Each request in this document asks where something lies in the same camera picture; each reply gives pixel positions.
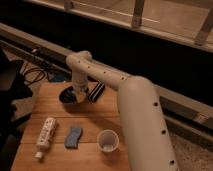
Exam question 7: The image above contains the black chair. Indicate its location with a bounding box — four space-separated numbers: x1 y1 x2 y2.
0 47 33 152

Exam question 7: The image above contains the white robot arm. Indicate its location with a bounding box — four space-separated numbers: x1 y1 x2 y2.
66 51 180 171

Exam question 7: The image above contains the blue object on floor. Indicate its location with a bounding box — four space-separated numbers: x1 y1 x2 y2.
49 74 68 82

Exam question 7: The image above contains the blue sponge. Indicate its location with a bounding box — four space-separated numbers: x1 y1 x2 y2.
64 127 83 149

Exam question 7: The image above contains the white plastic cup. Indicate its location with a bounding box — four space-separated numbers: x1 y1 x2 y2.
97 130 119 153

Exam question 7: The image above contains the metal window bracket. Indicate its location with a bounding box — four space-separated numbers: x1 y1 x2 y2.
131 0 145 28

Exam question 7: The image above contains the black striped comb block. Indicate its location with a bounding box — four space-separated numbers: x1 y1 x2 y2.
88 82 105 103

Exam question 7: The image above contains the black cable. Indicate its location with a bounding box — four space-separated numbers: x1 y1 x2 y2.
21 61 54 85

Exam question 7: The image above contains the white lotion tube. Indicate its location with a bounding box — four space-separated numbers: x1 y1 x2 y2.
35 117 57 160

